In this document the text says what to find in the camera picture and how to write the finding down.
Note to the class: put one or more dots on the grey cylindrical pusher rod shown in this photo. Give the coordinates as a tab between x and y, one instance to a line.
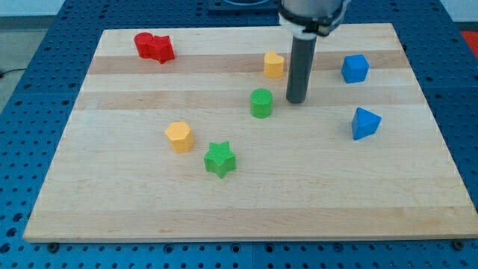
302	55

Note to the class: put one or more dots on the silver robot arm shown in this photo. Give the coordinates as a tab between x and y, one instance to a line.
307	20

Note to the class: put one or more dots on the yellow hexagon block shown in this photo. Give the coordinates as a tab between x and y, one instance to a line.
180	136

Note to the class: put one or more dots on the yellow heart block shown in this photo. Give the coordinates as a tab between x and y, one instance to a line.
273	65

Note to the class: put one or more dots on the blue cube block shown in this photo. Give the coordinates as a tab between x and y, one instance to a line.
355	68

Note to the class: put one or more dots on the green cylinder block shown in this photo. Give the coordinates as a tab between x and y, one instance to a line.
261	103

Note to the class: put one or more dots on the blue triangle block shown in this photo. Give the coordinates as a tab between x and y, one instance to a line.
364	123

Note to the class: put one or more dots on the green star block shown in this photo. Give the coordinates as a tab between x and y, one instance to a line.
219	159

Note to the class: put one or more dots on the red star block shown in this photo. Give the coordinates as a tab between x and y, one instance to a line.
161	49

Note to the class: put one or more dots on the wooden board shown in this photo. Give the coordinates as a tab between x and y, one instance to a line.
299	174

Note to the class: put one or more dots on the red cylinder block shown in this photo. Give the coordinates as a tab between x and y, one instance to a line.
142	41

